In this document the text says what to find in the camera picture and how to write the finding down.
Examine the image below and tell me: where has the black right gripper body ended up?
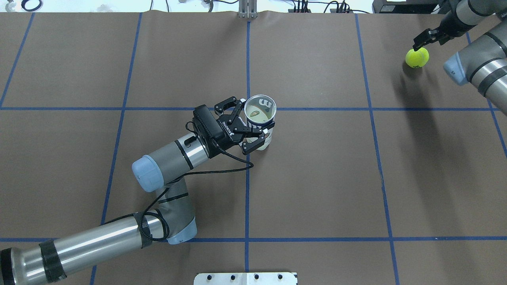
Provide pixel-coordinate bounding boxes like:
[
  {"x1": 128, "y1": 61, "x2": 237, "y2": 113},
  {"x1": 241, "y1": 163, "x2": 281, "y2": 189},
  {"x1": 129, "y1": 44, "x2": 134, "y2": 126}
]
[{"x1": 439, "y1": 11, "x2": 475, "y2": 38}]

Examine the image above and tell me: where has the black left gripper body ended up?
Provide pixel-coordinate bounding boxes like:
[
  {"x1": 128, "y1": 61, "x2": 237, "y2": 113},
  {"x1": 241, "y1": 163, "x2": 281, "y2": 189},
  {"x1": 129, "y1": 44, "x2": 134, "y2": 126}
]
[{"x1": 214, "y1": 115, "x2": 248, "y2": 148}]

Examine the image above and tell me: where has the yellow tennis ball number three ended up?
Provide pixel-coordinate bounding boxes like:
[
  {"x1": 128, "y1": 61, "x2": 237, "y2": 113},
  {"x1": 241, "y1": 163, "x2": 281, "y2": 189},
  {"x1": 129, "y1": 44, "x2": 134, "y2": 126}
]
[{"x1": 404, "y1": 47, "x2": 430, "y2": 68}]

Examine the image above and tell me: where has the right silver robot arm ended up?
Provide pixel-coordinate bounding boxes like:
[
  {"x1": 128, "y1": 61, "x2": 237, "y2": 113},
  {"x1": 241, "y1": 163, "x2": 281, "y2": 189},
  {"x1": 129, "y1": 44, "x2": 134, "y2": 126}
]
[{"x1": 413, "y1": 0, "x2": 507, "y2": 114}]

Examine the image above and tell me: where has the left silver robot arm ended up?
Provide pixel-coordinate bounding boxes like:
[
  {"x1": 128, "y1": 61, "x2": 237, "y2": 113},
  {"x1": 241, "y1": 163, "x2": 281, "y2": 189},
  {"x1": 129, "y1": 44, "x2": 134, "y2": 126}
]
[{"x1": 1, "y1": 103, "x2": 252, "y2": 284}]

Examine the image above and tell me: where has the black box with label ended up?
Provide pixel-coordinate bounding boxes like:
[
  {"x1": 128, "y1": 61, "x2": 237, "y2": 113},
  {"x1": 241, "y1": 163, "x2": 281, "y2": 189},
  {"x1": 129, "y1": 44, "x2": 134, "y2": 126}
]
[{"x1": 372, "y1": 0, "x2": 439, "y2": 14}]

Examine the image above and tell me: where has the blue tape roll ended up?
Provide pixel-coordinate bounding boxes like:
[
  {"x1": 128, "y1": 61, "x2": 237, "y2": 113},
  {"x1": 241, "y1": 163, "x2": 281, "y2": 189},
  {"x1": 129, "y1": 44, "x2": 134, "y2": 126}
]
[{"x1": 21, "y1": 0, "x2": 44, "y2": 12}]

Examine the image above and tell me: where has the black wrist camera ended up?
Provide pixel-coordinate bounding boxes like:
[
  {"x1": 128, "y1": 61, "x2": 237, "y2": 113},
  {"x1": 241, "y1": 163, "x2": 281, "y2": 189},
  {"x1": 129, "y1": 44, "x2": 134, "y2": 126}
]
[{"x1": 193, "y1": 104, "x2": 225, "y2": 159}]

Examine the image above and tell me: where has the aluminium frame post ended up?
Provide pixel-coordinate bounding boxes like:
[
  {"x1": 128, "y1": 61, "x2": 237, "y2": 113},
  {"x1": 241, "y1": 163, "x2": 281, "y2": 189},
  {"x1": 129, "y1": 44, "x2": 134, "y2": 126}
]
[{"x1": 238, "y1": 0, "x2": 258, "y2": 19}]

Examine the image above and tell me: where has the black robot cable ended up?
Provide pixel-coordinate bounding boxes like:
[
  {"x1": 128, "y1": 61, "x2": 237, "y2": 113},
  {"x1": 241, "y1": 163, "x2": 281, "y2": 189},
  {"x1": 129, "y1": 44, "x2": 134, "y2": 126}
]
[{"x1": 101, "y1": 121, "x2": 255, "y2": 243}]

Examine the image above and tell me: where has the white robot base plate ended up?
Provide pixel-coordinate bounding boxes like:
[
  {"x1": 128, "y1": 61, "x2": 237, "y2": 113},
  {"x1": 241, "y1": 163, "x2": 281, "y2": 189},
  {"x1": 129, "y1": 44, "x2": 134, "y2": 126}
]
[{"x1": 193, "y1": 272, "x2": 298, "y2": 285}]

